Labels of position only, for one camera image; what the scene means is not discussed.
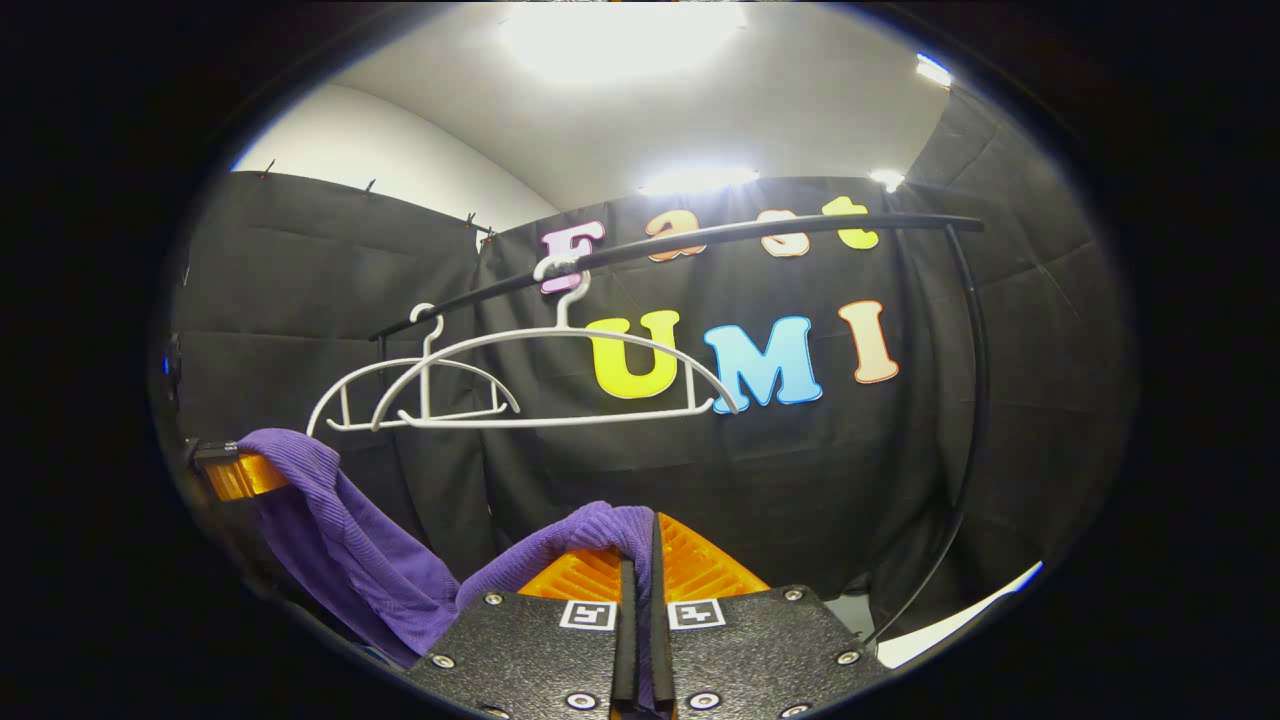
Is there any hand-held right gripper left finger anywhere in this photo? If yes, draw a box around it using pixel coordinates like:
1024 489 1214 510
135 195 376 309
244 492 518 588
405 545 639 720

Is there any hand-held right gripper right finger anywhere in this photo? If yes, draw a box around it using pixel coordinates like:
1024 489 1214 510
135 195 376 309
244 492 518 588
652 512 891 720

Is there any purple ribbed cardigan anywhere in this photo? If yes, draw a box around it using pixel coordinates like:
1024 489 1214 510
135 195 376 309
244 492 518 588
237 428 661 711

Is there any white clothes hanger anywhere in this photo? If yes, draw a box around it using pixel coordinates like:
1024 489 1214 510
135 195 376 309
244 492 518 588
372 255 741 431
307 303 521 436

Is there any black clothes rack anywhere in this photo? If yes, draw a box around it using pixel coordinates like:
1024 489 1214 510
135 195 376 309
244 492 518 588
368 212 991 646

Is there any black backdrop cloth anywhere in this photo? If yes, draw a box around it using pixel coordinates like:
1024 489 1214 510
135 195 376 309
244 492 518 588
165 85 1136 641

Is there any white flat board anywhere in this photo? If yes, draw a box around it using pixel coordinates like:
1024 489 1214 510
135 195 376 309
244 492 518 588
878 560 1044 669

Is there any long ceiling light strip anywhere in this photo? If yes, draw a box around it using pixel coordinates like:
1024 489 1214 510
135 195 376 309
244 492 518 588
640 165 759 196

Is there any large ceiling light panel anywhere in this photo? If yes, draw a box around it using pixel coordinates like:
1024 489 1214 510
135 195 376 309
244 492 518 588
500 0 746 81

